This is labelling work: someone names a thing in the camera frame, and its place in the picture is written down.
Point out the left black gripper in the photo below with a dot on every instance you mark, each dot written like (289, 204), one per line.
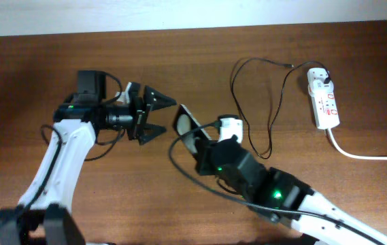
(141, 113)

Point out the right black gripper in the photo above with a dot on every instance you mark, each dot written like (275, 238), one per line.
(203, 150)

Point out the black smartphone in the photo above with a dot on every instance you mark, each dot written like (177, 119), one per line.
(183, 123)

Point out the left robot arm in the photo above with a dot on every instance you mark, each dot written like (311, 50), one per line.
(43, 214)

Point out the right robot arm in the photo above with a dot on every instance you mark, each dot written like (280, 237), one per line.
(280, 197)

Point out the white USB charger plug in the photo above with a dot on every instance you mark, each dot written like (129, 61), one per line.
(319, 82)

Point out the white power strip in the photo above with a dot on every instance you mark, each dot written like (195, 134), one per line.
(325, 111)

